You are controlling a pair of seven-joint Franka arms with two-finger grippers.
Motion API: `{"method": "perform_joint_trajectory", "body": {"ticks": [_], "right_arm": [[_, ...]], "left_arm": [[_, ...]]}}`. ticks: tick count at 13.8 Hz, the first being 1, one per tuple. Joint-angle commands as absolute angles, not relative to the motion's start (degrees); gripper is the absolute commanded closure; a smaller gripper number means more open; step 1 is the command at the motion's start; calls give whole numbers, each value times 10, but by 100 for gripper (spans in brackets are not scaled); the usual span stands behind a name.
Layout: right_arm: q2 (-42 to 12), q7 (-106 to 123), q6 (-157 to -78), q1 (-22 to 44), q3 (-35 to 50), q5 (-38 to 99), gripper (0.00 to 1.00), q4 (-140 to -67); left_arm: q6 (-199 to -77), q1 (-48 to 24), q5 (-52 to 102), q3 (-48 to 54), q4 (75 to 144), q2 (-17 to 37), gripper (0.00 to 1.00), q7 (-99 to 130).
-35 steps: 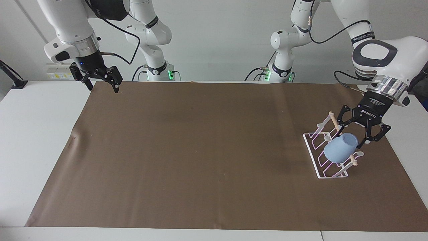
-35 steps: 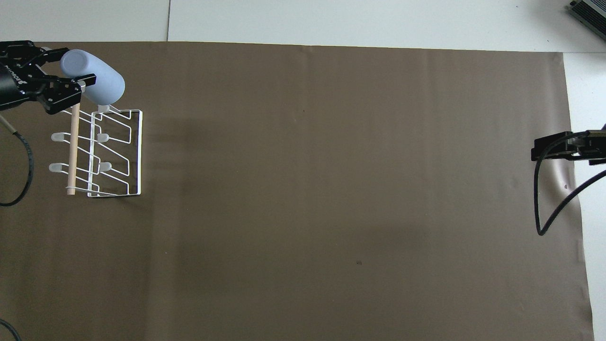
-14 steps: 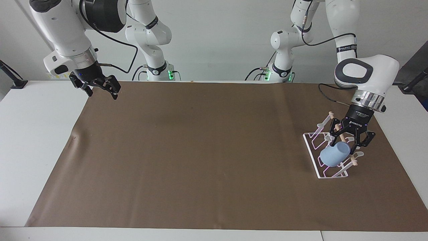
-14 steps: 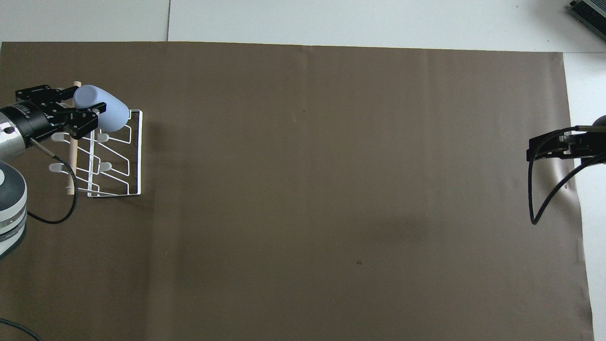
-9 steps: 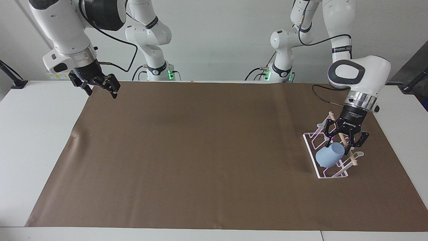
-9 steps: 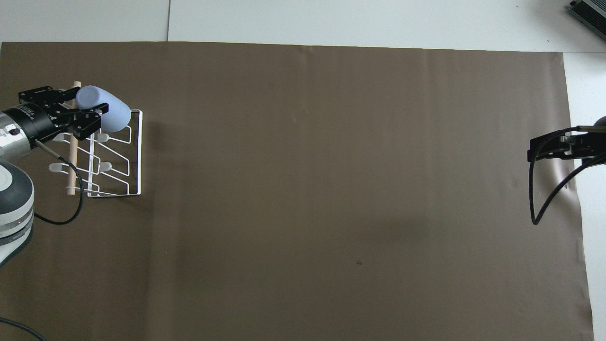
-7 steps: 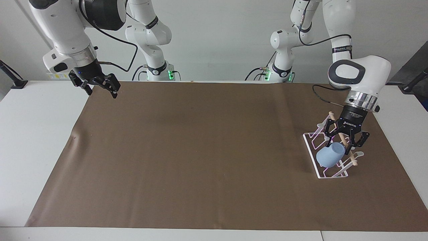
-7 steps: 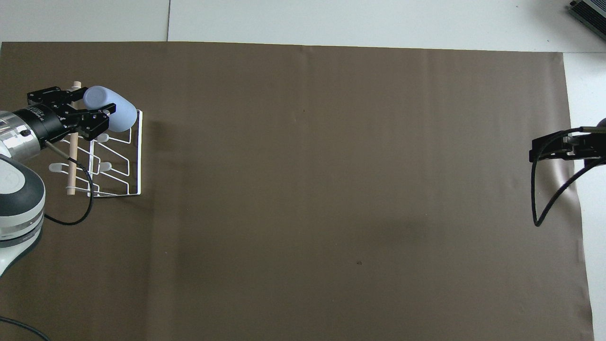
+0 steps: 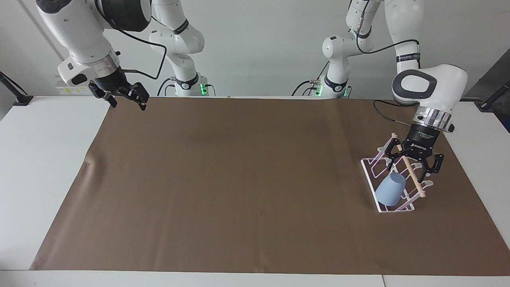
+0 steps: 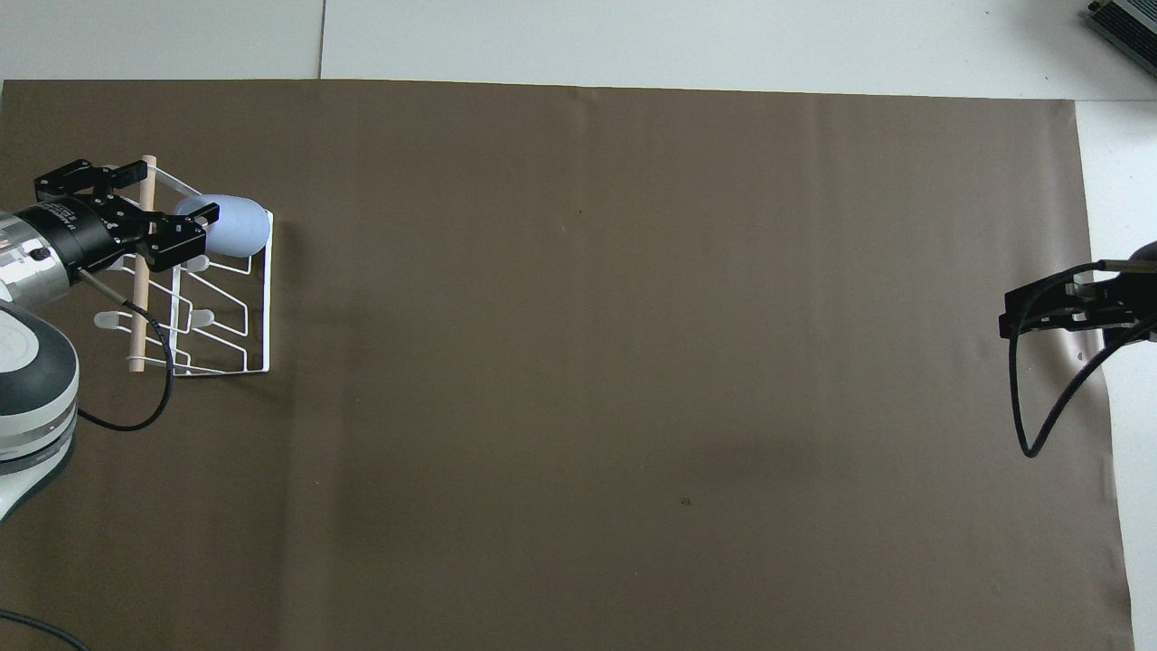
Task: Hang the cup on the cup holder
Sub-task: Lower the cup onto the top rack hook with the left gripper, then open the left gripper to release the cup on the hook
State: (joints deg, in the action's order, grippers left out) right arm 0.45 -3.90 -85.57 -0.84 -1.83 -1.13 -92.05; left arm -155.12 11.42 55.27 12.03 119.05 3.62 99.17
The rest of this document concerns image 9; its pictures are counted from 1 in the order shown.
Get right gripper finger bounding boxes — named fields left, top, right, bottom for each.
left=119, top=82, right=150, bottom=112
left=88, top=82, right=118, bottom=108

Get light blue cup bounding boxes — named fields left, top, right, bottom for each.
left=375, top=172, right=407, bottom=207

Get black cable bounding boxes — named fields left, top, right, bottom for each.
left=291, top=60, right=332, bottom=97
left=349, top=0, right=421, bottom=55
left=94, top=0, right=168, bottom=80
left=373, top=99, right=417, bottom=128
left=157, top=77, right=178, bottom=97

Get white wire cup holder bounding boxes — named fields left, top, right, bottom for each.
left=361, top=133, right=435, bottom=214

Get white power strip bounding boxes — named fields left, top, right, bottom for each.
left=55, top=81, right=95, bottom=96

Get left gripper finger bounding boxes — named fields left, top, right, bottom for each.
left=416, top=151, right=445, bottom=178
left=377, top=138, right=411, bottom=173

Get black stand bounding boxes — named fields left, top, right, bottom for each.
left=0, top=71, right=34, bottom=106
left=479, top=80, right=510, bottom=112

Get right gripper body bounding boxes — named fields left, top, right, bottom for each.
left=91, top=68, right=134, bottom=96

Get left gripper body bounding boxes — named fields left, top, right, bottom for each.
left=402, top=124, right=441, bottom=157

